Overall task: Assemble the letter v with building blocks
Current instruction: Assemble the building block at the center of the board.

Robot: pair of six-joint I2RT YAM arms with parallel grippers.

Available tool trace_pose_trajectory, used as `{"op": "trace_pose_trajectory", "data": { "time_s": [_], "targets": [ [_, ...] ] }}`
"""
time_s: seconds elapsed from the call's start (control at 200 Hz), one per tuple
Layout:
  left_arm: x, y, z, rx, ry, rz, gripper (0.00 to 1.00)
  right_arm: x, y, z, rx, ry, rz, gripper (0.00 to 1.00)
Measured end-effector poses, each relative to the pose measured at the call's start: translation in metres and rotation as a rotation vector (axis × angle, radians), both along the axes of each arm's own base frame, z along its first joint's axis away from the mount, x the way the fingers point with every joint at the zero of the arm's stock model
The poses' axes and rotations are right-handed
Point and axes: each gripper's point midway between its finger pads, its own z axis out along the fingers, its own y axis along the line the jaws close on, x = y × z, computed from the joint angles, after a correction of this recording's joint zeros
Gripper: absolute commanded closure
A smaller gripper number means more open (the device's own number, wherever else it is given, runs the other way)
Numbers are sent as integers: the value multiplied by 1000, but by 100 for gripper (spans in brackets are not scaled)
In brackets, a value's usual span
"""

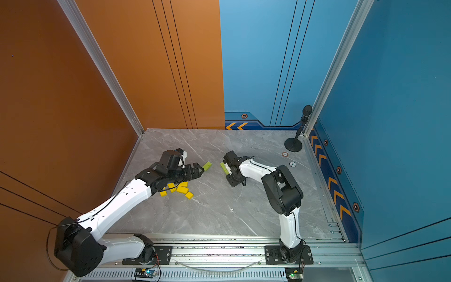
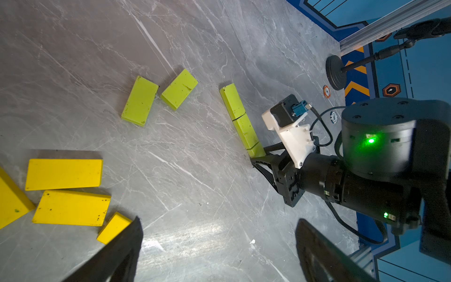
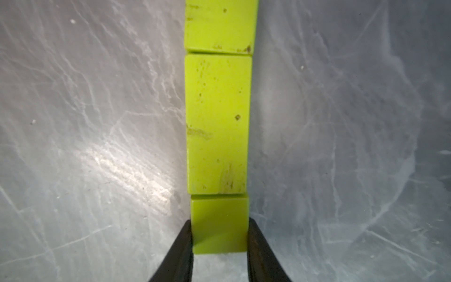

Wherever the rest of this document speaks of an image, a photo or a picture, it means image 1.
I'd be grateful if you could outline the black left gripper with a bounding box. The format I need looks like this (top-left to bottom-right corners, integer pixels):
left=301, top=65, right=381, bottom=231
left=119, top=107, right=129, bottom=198
left=167, top=161, right=206, bottom=185

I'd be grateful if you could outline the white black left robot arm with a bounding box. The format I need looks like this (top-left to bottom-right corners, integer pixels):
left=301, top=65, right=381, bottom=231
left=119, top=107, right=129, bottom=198
left=54, top=163, right=204, bottom=277

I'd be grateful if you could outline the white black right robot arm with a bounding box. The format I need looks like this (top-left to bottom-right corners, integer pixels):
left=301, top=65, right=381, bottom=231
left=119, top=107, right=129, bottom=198
left=221, top=156, right=307, bottom=264

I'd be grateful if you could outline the black microphone stand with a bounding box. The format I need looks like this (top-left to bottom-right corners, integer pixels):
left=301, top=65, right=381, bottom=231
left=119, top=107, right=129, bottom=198
left=284, top=105, right=312, bottom=152

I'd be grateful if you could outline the green circuit board right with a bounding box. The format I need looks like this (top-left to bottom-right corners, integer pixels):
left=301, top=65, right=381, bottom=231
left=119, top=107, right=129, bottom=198
left=285, top=268, right=304, bottom=282

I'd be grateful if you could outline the green circuit board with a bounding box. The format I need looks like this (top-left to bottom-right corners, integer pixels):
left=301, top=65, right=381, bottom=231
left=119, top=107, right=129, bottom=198
left=285, top=268, right=304, bottom=282
left=133, top=268, right=160, bottom=280

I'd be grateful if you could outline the green circuit board left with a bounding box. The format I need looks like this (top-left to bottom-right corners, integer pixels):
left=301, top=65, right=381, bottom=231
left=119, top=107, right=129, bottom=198
left=133, top=268, right=160, bottom=280

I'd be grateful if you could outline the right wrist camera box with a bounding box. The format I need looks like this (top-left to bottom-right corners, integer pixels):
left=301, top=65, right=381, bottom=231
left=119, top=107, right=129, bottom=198
left=223, top=150, right=241, bottom=168

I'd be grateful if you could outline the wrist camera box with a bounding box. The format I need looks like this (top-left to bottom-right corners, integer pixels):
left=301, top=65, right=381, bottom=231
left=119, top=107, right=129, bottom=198
left=223, top=150, right=241, bottom=168
left=159, top=148, right=187, bottom=170

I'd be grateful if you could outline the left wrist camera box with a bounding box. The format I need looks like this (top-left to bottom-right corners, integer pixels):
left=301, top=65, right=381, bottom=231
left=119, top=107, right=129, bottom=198
left=159, top=148, right=187, bottom=170

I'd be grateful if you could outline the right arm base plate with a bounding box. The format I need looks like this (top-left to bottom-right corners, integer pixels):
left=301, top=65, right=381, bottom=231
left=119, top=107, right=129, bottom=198
left=264, top=244, right=314, bottom=265

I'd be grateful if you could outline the aluminium front rail frame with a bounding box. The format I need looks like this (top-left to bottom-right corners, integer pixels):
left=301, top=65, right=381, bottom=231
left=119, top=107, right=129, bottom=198
left=63, top=232, right=374, bottom=282

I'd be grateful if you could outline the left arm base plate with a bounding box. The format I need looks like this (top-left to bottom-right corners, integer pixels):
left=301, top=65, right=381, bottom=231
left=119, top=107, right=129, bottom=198
left=122, top=246, right=173, bottom=266

